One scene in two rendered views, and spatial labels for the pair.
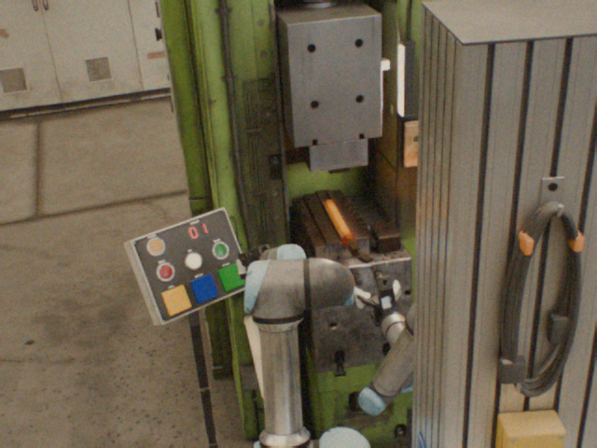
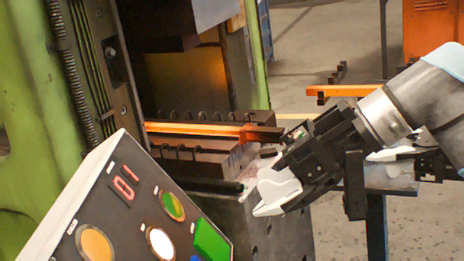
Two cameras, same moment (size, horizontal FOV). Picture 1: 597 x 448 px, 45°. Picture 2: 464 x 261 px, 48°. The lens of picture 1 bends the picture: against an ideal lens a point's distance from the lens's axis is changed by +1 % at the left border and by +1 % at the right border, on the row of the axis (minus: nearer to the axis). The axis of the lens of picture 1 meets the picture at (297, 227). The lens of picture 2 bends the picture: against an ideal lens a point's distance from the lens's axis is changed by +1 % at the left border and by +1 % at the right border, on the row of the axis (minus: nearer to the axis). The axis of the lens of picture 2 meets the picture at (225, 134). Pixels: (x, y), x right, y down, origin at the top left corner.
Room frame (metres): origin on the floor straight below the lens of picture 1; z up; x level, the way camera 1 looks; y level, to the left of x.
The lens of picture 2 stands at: (1.52, 0.71, 1.47)
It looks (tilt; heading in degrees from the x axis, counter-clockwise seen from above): 22 degrees down; 311
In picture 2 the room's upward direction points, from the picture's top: 10 degrees counter-clockwise
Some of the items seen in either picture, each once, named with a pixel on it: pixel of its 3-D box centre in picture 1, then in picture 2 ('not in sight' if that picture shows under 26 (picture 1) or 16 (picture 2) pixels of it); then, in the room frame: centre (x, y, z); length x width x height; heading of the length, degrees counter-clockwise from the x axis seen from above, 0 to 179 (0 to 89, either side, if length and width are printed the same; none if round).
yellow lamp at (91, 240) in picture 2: (156, 246); (95, 247); (1.97, 0.44, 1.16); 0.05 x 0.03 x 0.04; 99
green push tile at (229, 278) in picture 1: (230, 277); (210, 248); (2.01, 0.23, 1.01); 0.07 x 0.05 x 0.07; 124
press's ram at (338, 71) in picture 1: (333, 65); not in sight; (2.44, -0.16, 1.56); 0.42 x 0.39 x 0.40; 9
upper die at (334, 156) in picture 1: (325, 134); (138, 6); (2.44, -0.12, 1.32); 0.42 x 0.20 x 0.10; 9
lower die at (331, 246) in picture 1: (328, 223); (170, 146); (2.44, -0.12, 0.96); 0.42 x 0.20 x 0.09; 9
